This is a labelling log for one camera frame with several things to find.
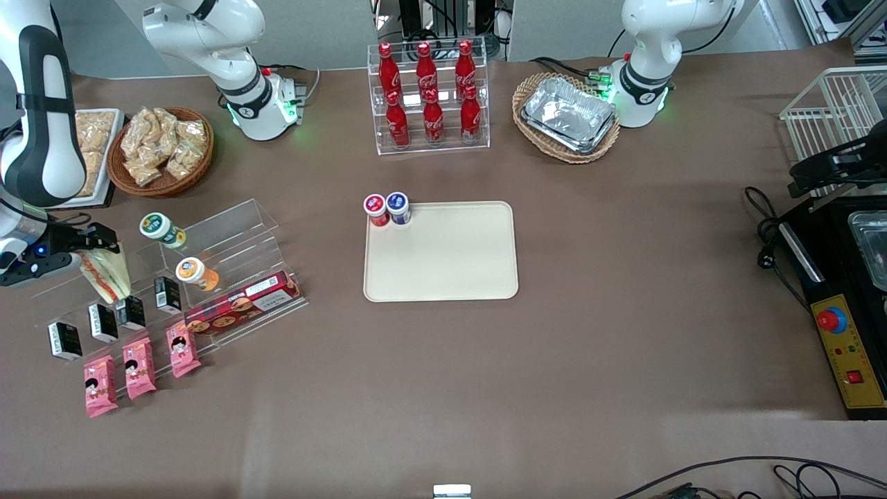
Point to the triangle sandwich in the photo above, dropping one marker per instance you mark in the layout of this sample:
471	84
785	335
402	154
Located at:
105	277

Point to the red lid cup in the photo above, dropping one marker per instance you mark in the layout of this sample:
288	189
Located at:
376	206

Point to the orange lid cup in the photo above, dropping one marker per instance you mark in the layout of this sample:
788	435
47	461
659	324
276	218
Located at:
192	272

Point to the silver sealer mould tray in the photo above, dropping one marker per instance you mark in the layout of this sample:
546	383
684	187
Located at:
870	249

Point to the clear acrylic display stand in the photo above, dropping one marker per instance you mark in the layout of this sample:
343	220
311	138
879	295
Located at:
235	229

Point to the red plaid cookie box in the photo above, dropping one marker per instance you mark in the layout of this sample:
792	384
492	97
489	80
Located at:
242	303

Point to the cream plastic tray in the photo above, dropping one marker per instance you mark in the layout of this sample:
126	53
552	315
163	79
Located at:
443	256

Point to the clear beige snack bag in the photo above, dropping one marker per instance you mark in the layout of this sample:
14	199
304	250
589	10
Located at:
183	161
138	135
192	133
143	172
166	121

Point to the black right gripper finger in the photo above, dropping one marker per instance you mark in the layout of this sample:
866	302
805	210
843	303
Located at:
100	232
102	246

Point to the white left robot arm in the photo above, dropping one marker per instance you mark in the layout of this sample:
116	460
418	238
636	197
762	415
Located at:
648	41

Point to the white rectangular snack tray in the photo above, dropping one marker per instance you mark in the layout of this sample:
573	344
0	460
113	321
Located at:
111	177

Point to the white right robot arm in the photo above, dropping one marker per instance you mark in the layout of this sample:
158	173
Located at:
208	41

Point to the blue lid cup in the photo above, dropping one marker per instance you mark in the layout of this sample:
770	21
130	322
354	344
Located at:
398	204

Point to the small black carton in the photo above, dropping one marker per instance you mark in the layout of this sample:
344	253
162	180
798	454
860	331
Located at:
103	323
131	313
167	294
64	341

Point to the green lid cup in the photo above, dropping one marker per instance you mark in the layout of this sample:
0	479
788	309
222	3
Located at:
158	226

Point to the brown wicker basket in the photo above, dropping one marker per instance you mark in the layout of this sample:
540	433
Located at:
201	173

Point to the light wicker basket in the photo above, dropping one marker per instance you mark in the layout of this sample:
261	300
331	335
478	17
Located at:
568	156

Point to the metal shelf rack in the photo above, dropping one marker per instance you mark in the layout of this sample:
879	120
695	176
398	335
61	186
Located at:
845	21

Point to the beige cracker pack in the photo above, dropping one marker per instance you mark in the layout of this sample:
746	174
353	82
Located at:
98	132
94	170

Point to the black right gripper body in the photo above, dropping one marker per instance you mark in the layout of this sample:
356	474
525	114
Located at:
71	239

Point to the pink snack packet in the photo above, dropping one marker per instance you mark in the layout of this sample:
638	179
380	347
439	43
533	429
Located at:
183	352
100	387
139	369

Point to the clear acrylic bottle rack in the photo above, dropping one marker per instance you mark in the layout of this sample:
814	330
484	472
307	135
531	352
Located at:
485	104

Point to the red cola bottle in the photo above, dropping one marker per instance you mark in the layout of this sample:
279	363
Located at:
434	123
465	68
426	69
470	119
388	73
398	125

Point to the black metal frame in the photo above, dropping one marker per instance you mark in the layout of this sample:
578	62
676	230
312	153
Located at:
409	14

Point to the aluminium foil tray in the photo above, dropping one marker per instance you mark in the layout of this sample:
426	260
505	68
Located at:
601	142
568	111

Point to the black yellow sealing machine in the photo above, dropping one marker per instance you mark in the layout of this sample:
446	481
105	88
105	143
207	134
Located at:
849	360

